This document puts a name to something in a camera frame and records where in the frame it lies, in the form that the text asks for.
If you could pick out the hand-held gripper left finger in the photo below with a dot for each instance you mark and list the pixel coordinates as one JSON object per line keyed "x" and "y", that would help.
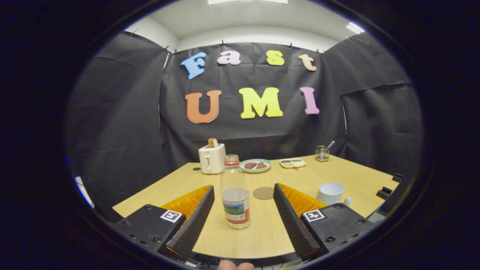
{"x": 195, "y": 228}

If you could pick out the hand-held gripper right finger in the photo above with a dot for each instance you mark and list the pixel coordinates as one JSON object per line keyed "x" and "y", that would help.
{"x": 294, "y": 228}

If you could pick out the clear plastic juice bottle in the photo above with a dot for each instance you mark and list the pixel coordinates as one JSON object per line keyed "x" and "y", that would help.
{"x": 235, "y": 210}

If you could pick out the round brown coaster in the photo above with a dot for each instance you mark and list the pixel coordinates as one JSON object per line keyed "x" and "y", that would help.
{"x": 263, "y": 193}

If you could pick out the white cup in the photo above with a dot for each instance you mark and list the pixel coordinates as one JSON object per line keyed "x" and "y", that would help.
{"x": 330, "y": 192}

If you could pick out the wooden table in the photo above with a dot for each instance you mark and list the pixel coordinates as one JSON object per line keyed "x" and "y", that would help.
{"x": 262, "y": 228}

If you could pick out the white divided food tray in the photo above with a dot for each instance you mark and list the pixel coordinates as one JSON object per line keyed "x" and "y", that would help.
{"x": 292, "y": 163}

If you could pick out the white toaster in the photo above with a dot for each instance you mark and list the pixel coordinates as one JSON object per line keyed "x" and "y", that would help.
{"x": 212, "y": 161}

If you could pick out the pale green plate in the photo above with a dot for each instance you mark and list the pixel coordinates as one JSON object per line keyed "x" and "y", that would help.
{"x": 255, "y": 170}

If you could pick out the brown meat piece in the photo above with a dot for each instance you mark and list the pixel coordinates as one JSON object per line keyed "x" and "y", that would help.
{"x": 261, "y": 165}
{"x": 250, "y": 165}

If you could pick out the brown toast slice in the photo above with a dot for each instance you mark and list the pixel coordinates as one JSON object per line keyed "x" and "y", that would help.
{"x": 212, "y": 143}

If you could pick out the silver spoon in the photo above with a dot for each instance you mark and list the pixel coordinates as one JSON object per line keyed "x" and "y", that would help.
{"x": 330, "y": 144}

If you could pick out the black table clamp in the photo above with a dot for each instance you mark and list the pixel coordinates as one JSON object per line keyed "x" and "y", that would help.
{"x": 384, "y": 193}
{"x": 397, "y": 177}

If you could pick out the black backdrop cloth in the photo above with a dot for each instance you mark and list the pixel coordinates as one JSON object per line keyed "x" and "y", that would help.
{"x": 258, "y": 129}

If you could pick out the small ceiling light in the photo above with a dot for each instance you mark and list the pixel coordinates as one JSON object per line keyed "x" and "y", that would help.
{"x": 355, "y": 27}

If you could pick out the long ceiling light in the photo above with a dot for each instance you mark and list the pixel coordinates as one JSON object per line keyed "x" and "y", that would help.
{"x": 247, "y": 2}

